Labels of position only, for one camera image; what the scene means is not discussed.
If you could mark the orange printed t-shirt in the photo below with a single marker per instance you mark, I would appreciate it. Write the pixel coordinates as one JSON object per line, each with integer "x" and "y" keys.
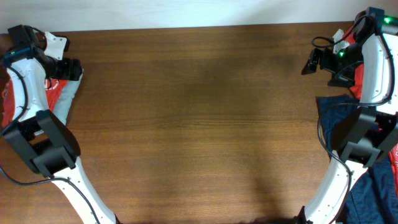
{"x": 52, "y": 94}

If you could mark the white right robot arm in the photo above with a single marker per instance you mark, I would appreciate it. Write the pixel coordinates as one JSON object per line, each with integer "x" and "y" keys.
{"x": 370, "y": 132}

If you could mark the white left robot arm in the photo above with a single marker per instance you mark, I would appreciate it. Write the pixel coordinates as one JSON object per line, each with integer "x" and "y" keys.
{"x": 35, "y": 133}

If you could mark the navy blue garment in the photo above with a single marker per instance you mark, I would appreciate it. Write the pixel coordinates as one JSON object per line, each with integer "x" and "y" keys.
{"x": 373, "y": 199}

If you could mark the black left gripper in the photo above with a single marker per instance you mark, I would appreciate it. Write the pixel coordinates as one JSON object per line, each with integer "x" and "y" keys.
{"x": 69, "y": 72}

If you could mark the folded grey t-shirt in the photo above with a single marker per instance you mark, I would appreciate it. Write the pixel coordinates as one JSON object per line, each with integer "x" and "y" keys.
{"x": 65, "y": 100}

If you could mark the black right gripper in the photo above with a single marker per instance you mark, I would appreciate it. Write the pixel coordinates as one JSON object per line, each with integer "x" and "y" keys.
{"x": 344, "y": 79}

